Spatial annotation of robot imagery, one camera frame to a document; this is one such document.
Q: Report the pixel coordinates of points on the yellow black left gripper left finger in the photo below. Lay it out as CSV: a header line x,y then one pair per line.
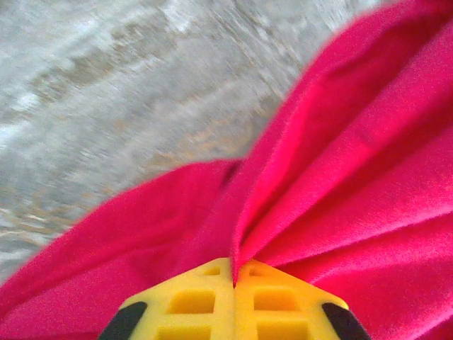
x,y
226,311

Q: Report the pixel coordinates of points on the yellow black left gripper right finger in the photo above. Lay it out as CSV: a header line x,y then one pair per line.
x,y
244,311

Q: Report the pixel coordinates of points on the red t-shirt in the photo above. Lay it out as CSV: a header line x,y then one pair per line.
x,y
354,177

